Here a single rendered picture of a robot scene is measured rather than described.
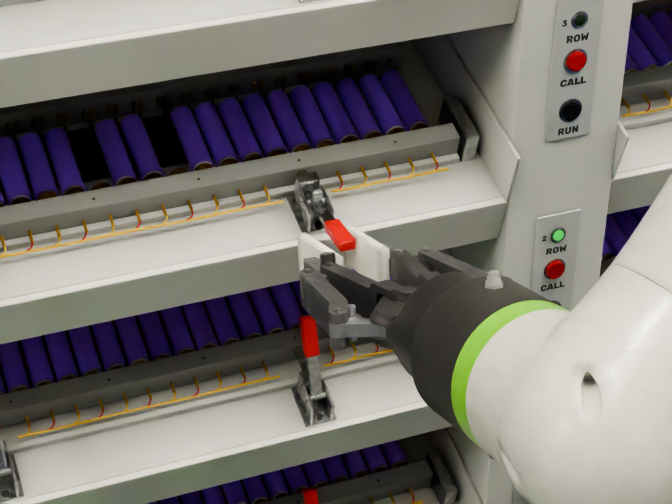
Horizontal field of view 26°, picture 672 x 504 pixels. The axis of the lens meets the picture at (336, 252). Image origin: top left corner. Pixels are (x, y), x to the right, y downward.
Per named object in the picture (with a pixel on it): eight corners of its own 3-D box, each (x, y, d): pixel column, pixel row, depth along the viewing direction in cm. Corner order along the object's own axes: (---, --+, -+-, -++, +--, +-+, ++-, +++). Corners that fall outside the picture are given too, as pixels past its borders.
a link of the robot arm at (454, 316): (592, 273, 83) (448, 300, 80) (592, 461, 86) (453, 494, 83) (538, 247, 88) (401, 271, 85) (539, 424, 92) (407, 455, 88)
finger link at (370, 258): (380, 249, 103) (389, 247, 103) (342, 225, 109) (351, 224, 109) (381, 289, 104) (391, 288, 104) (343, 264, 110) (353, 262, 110)
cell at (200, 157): (165, 113, 118) (188, 170, 114) (184, 102, 117) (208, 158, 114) (176, 125, 119) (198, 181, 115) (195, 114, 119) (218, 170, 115)
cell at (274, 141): (262, 107, 121) (287, 162, 117) (241, 111, 120) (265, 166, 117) (263, 91, 120) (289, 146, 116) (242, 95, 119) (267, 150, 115)
